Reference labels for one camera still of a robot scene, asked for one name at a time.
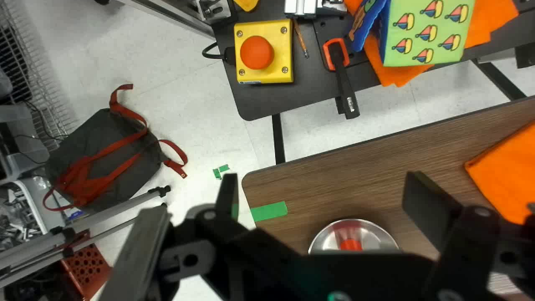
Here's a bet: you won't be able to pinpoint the colourful soft toy cube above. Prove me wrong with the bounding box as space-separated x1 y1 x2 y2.
348 0 477 68

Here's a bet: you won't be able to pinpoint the grey backpack red straps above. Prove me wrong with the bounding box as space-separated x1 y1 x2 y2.
42 81 189 213

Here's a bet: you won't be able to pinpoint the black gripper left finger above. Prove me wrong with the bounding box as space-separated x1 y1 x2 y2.
215 172 243 225

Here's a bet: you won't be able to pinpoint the red perforated crate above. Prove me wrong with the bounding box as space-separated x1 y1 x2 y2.
59 242 114 301

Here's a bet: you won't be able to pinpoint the yellow plastic piece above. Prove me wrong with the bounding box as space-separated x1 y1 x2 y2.
233 0 261 13

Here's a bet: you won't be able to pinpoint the small green floor tape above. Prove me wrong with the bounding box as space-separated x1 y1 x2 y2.
211 162 233 180

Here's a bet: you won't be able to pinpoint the silver metal pan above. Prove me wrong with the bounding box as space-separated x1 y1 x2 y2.
306 217 402 255

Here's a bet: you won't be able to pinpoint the folded orange cloth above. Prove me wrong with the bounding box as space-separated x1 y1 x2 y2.
464 121 535 225

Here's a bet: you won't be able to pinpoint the green tape strip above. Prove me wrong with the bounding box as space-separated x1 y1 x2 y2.
250 200 291 223

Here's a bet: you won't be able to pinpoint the wooden pencil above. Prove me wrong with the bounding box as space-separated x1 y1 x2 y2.
293 23 311 58

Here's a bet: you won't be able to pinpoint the yellow emergency stop button box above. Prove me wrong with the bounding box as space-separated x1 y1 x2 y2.
233 18 296 86

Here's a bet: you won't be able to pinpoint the black bar clamp orange handle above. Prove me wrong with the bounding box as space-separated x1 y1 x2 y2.
322 36 362 120

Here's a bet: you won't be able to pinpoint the black robot cart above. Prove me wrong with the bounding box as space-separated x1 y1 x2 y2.
211 0 535 121

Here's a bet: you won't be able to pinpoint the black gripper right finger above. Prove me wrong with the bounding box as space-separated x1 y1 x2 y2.
402 170 465 254

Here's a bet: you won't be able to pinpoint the white wire rack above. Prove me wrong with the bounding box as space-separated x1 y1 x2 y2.
0 0 81 147

